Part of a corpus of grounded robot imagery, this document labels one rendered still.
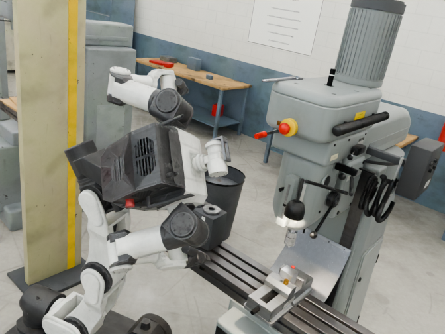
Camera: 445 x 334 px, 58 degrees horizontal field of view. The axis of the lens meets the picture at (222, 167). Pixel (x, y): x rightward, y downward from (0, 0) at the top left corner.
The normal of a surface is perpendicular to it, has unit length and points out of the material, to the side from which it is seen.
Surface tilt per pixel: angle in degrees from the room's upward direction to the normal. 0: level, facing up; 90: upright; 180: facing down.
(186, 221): 51
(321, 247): 63
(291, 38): 90
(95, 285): 90
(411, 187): 90
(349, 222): 90
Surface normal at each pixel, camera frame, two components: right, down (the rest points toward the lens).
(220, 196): 0.07, 0.45
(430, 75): -0.64, 0.20
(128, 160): -0.70, -0.11
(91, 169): -0.36, 0.31
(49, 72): 0.75, 0.36
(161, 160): 0.88, -0.25
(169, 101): -0.24, -0.16
